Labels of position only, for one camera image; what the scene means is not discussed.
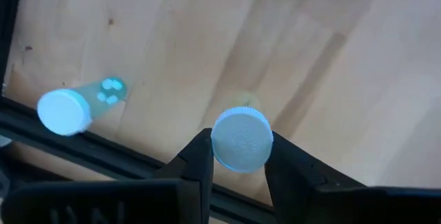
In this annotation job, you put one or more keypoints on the yellow medicine bottle white cap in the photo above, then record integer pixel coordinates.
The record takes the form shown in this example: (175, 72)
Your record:
(241, 141)

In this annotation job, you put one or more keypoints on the teal medicine bottle white cap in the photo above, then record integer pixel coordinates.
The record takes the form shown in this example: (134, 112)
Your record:
(63, 112)

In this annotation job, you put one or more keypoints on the black aluminium frame rail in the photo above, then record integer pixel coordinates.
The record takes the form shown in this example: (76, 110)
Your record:
(103, 151)

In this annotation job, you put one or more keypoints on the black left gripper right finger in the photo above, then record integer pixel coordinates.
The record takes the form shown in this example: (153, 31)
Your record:
(289, 182)

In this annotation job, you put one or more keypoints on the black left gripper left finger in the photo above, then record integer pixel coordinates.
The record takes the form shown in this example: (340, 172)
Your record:
(196, 169)

